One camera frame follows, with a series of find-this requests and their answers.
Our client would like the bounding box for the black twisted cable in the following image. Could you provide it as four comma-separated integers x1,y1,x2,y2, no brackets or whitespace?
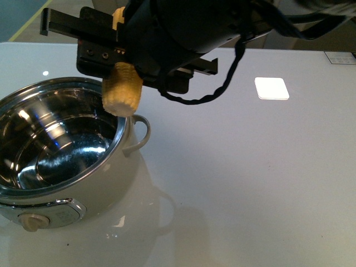
157,30,247,106

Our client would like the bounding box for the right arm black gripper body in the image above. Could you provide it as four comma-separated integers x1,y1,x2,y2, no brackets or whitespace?
40,7,217,93

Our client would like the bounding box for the yellow corn cob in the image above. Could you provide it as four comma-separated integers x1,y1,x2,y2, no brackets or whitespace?
101,7,144,117

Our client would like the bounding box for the table label sticker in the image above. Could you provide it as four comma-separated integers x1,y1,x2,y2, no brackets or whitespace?
324,51,356,65

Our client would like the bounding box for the cream electric cooking pot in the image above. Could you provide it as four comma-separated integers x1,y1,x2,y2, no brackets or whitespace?
1,77,150,232

